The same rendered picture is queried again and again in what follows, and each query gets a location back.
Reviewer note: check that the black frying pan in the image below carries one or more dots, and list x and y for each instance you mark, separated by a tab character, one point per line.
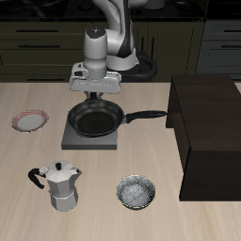
95	119

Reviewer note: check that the dark kitchen cupboards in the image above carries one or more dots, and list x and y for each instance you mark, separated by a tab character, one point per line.
40	47

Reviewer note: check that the dark wooden cabinet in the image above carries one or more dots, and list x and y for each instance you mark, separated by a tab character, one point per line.
207	135

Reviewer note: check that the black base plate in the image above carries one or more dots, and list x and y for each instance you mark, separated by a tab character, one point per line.
145	67

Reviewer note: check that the silver moka pot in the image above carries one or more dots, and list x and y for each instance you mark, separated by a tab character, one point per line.
61	185

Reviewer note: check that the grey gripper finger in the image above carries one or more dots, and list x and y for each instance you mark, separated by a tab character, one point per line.
88	95
100	96

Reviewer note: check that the grey speckled bowl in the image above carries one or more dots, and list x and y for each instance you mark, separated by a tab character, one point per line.
136	192

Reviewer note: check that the white plate with red rim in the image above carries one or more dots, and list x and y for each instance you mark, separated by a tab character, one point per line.
29	120

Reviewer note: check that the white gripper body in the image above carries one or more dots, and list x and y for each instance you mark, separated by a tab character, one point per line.
94	84

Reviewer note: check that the dark grey stove plate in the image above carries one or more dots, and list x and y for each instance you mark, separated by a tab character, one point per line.
88	142

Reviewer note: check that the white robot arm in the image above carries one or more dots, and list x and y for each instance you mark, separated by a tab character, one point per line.
94	50

